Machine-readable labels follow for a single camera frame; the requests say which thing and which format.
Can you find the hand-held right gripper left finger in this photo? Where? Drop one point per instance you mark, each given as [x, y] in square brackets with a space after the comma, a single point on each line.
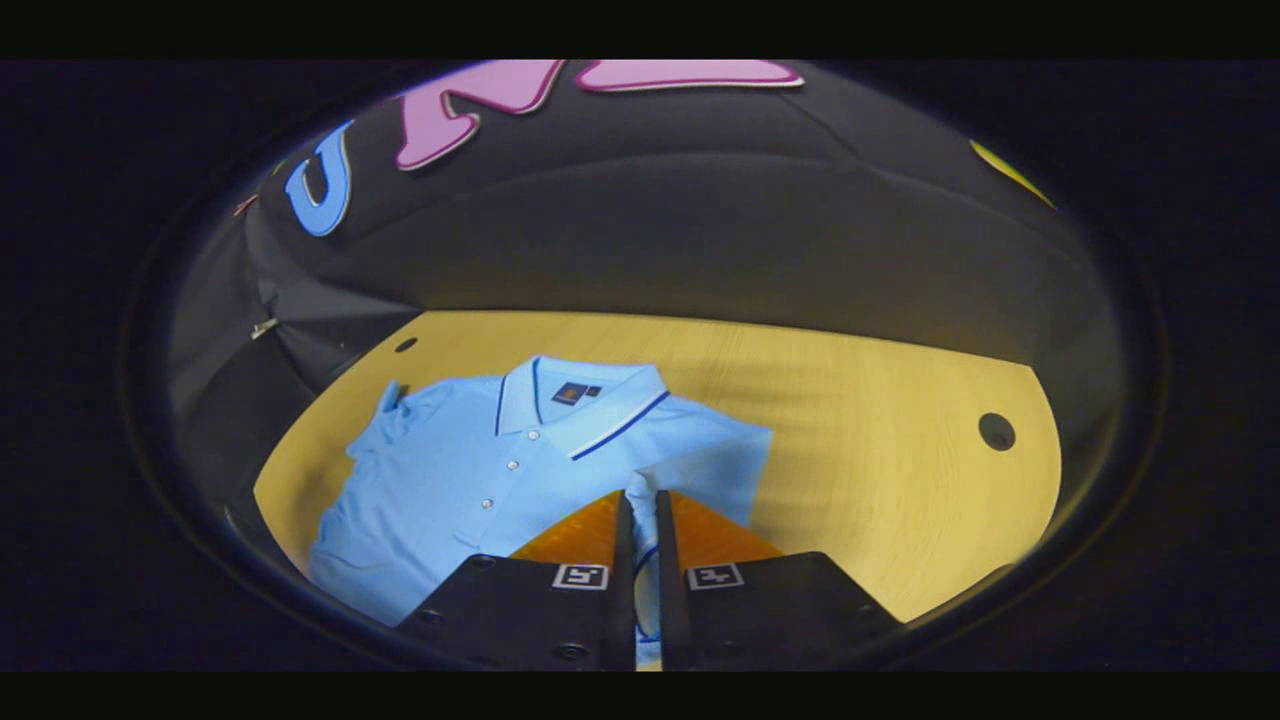
[625, 600]

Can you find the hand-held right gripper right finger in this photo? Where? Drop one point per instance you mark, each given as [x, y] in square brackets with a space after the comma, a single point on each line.
[672, 610]

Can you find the light blue T-shirt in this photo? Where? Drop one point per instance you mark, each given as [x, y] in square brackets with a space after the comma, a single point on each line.
[450, 470]

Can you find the black backdrop cloth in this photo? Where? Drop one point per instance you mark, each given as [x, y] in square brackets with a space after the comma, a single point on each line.
[700, 220]

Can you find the small white clip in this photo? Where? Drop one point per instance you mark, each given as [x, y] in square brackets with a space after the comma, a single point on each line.
[263, 327]

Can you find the small metal clip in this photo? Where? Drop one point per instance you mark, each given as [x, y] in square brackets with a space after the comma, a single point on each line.
[245, 205]

